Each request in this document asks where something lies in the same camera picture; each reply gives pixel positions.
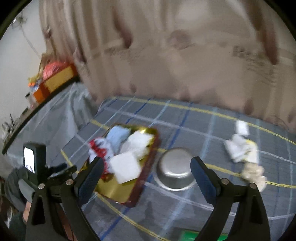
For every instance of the white hotel towel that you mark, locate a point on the white hotel towel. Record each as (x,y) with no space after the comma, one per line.
(237,148)

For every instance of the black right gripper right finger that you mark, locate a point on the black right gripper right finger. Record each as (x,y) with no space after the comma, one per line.
(250,222)

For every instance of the white fluffy yellow-lined mitt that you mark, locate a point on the white fluffy yellow-lined mitt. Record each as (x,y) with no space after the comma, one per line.
(137,143)

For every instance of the red plastic bag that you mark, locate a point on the red plastic bag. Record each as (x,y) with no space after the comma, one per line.
(52,68)

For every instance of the red yellow cardboard box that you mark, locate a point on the red yellow cardboard box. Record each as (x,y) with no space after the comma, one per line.
(41,89)

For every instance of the grey plaid tablecloth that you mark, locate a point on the grey plaid tablecloth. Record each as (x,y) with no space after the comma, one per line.
(162,214)

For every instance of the white yellow-edged towel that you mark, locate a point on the white yellow-edged towel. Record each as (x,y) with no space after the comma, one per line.
(252,155)

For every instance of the beige printed curtain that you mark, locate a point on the beige printed curtain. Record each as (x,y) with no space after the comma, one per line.
(238,55)

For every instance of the red white satin cloth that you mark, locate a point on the red white satin cloth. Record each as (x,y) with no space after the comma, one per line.
(101,147)

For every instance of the light blue fluffy towel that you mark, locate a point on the light blue fluffy towel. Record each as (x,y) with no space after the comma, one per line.
(116,136)

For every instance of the small white folded cloth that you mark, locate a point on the small white folded cloth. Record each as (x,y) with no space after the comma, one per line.
(242,128)

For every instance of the gold red tin tray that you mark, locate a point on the gold red tin tray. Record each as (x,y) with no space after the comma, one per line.
(128,193)

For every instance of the stainless steel bowl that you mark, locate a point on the stainless steel bowl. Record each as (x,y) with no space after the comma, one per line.
(172,171)

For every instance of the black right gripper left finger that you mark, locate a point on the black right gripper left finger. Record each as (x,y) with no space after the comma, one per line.
(44,222)

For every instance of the green white tissue box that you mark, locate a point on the green white tissue box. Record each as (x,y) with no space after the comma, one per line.
(189,235)

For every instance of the cream satin cloth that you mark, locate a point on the cream satin cloth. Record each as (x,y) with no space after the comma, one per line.
(253,173)

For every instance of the white foam block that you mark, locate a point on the white foam block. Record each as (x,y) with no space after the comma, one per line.
(126,167)

